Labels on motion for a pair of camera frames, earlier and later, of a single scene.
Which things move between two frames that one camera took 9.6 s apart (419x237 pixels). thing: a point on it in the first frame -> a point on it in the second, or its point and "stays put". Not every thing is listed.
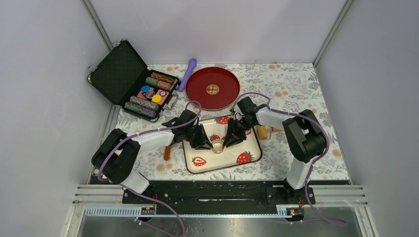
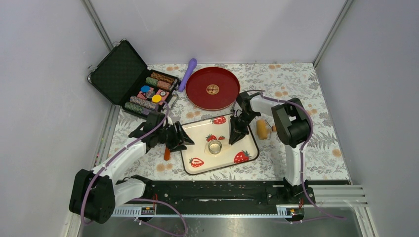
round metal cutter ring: (217, 146) stays put
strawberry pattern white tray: (201, 160) stays put
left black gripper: (206, 144) -> (179, 138)
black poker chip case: (122, 75) stays put
